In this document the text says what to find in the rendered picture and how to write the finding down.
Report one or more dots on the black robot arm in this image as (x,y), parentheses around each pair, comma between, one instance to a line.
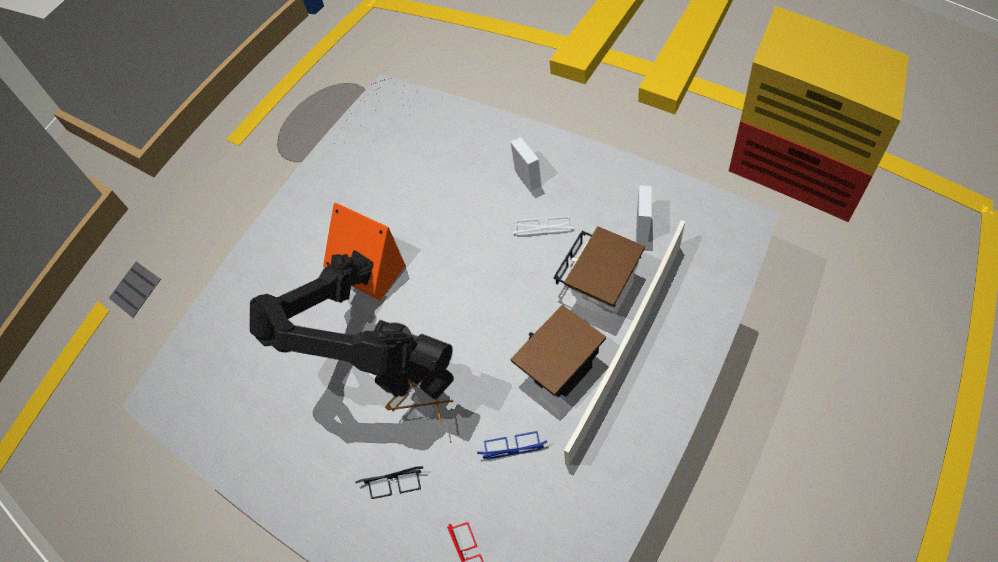
(370,351)

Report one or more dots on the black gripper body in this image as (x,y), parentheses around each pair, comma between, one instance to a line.
(433,383)

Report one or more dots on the black square-framed glasses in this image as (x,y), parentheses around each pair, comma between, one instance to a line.
(408,480)

